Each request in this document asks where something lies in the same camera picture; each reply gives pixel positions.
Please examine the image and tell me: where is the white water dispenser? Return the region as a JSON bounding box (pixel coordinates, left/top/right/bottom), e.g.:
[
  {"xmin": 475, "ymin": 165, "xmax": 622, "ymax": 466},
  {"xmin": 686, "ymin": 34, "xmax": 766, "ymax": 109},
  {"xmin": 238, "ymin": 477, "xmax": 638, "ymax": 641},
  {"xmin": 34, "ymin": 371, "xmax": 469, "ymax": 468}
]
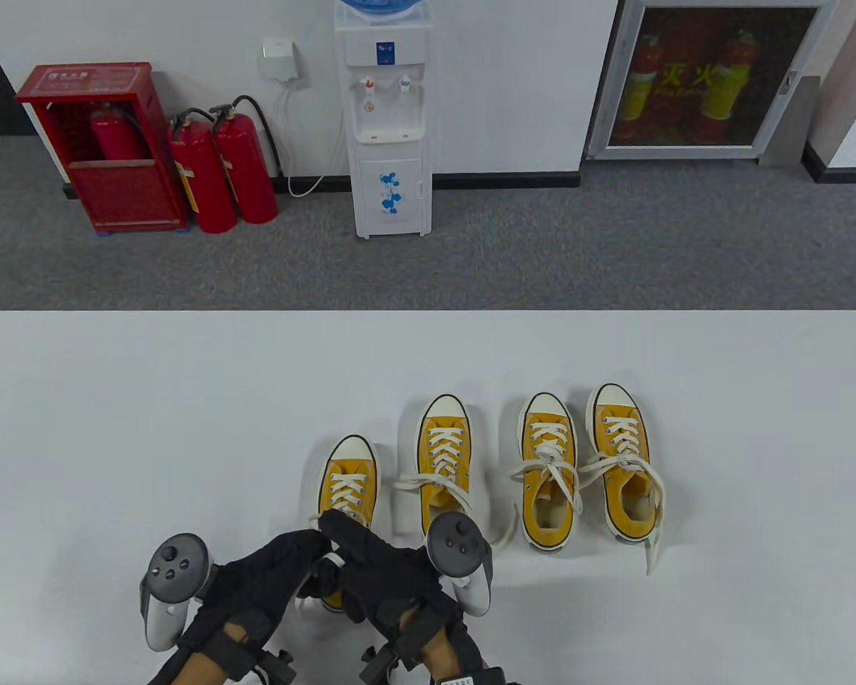
[{"xmin": 334, "ymin": 7, "xmax": 434, "ymax": 240}]

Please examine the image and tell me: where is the person's left forearm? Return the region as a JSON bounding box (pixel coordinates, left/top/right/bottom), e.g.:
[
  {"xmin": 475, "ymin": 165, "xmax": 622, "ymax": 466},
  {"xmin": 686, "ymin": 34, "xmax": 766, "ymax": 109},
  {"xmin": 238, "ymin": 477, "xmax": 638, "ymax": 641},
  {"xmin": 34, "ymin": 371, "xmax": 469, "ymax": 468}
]
[{"xmin": 175, "ymin": 621, "xmax": 252, "ymax": 685}]

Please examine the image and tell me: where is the blue water bottle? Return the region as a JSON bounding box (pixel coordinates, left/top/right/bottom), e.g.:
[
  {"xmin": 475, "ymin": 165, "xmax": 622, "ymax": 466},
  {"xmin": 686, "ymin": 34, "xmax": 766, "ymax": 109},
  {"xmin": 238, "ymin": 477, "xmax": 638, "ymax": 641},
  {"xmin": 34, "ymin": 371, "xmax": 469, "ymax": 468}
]
[{"xmin": 339, "ymin": 0, "xmax": 423, "ymax": 21}]

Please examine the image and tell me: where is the person's left hand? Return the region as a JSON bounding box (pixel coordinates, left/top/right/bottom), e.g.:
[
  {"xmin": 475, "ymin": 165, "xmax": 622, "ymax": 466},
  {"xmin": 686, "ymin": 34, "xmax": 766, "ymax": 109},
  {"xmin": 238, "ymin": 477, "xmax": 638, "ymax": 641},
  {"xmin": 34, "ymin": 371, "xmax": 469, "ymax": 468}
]
[{"xmin": 178, "ymin": 529, "xmax": 332, "ymax": 650}]

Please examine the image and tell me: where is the person's right forearm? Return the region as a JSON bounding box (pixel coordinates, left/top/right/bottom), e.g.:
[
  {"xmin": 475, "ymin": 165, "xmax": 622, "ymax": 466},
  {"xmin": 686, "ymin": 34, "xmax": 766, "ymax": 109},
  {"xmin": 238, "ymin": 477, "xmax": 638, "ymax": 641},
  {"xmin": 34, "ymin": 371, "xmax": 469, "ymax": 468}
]
[{"xmin": 417, "ymin": 628, "xmax": 486, "ymax": 675}]

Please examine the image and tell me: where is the red yellow fire extinguisher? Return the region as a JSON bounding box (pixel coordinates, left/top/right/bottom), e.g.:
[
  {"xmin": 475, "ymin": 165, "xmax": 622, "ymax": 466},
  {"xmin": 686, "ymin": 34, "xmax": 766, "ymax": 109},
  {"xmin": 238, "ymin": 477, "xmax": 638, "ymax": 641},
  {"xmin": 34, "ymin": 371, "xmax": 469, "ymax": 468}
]
[
  {"xmin": 617, "ymin": 32, "xmax": 664, "ymax": 143},
  {"xmin": 699, "ymin": 29, "xmax": 760, "ymax": 143}
]

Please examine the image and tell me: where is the person's right hand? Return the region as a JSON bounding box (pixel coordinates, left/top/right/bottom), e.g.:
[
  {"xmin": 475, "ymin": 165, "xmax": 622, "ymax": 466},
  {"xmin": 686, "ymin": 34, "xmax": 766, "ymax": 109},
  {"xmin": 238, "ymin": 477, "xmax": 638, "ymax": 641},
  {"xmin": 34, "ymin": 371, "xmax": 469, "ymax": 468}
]
[{"xmin": 319, "ymin": 509, "xmax": 464, "ymax": 630}]

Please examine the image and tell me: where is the glass door fire cabinet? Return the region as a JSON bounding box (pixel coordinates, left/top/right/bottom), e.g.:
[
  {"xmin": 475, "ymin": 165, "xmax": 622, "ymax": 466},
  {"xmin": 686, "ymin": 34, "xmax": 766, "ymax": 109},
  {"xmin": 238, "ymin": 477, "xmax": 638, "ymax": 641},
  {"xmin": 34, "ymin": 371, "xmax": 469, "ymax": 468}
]
[{"xmin": 586, "ymin": 0, "xmax": 839, "ymax": 161}]

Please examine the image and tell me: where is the white shoe lace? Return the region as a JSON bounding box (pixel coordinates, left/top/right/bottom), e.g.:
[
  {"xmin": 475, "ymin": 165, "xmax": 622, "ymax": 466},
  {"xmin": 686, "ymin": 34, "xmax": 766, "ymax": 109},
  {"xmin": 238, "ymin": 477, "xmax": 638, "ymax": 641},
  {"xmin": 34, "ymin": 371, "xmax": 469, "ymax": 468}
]
[
  {"xmin": 578, "ymin": 416, "xmax": 666, "ymax": 577},
  {"xmin": 392, "ymin": 425, "xmax": 518, "ymax": 548},
  {"xmin": 508, "ymin": 421, "xmax": 584, "ymax": 518},
  {"xmin": 296, "ymin": 471, "xmax": 373, "ymax": 616}
]

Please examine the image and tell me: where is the red extinguisher cabinet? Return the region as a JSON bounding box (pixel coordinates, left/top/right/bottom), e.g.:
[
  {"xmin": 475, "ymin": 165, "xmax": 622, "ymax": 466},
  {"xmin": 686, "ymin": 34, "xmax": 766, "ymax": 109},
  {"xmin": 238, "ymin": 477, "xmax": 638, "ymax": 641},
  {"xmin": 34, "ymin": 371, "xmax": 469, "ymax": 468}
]
[{"xmin": 16, "ymin": 62, "xmax": 190, "ymax": 235}]

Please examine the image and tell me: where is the black white handheld controller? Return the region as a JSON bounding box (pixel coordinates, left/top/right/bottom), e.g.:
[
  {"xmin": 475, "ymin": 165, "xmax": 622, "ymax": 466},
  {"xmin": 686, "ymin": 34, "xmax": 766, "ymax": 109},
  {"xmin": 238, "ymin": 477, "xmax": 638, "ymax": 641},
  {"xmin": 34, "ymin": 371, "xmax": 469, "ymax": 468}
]
[
  {"xmin": 139, "ymin": 534, "xmax": 211, "ymax": 651},
  {"xmin": 426, "ymin": 512, "xmax": 493, "ymax": 618}
]

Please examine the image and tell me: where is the white wall box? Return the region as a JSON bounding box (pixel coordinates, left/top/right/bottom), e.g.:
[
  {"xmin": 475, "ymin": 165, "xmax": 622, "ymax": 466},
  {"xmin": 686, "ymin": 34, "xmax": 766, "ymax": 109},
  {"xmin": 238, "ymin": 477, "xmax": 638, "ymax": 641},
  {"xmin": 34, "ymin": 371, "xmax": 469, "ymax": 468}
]
[{"xmin": 260, "ymin": 39, "xmax": 302, "ymax": 83}]

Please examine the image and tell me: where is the black box with white label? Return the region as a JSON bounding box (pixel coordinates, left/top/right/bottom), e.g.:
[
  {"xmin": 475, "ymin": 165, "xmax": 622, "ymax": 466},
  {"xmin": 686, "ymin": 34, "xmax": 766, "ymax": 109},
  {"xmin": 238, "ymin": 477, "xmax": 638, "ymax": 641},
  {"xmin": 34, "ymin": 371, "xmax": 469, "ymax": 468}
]
[{"xmin": 439, "ymin": 667, "xmax": 521, "ymax": 685}]

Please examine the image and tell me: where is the white power cable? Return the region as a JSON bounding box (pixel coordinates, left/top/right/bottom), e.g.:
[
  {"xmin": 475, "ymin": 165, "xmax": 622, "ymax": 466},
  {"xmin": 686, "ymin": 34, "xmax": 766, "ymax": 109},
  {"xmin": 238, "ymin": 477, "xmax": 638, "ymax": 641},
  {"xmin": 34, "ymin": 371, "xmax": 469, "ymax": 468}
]
[{"xmin": 277, "ymin": 78, "xmax": 347, "ymax": 198}]

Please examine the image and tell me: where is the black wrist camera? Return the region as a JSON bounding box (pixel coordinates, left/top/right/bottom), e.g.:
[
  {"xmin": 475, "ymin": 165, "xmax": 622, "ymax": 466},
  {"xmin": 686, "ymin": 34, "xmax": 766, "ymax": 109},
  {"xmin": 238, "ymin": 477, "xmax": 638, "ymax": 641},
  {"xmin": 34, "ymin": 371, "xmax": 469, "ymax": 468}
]
[
  {"xmin": 255, "ymin": 646, "xmax": 297, "ymax": 685},
  {"xmin": 360, "ymin": 642, "xmax": 402, "ymax": 685}
]

